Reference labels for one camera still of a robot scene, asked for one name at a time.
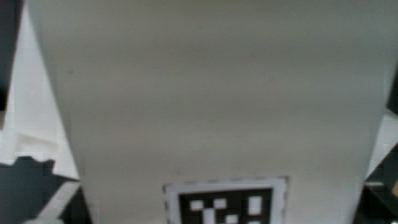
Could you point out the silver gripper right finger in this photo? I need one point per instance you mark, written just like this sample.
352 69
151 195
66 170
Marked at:
380 203

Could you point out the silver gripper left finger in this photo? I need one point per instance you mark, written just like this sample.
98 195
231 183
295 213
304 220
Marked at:
50 213

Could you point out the white cabinet body box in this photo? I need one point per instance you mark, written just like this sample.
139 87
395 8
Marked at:
32 116

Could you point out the white cabinet top block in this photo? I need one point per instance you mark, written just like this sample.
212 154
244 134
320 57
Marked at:
125 195

